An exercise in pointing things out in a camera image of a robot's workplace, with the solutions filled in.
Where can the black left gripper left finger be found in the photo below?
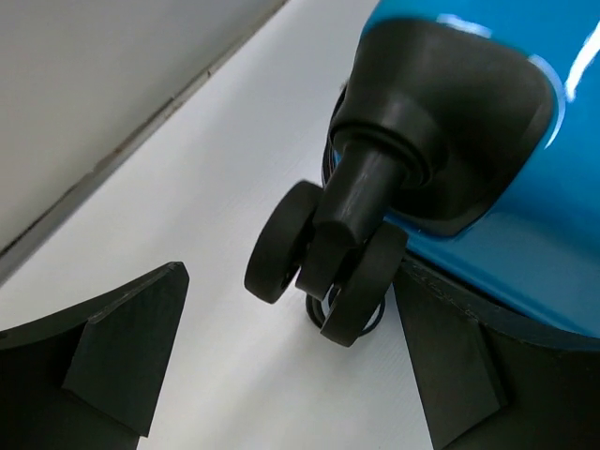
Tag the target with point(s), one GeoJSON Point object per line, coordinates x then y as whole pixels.
{"type": "Point", "coordinates": [89, 376]}

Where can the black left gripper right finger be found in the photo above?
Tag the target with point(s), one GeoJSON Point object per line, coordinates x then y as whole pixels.
{"type": "Point", "coordinates": [490, 378]}

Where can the blue kids suitcase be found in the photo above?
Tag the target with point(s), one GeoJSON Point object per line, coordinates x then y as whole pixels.
{"type": "Point", "coordinates": [467, 136]}

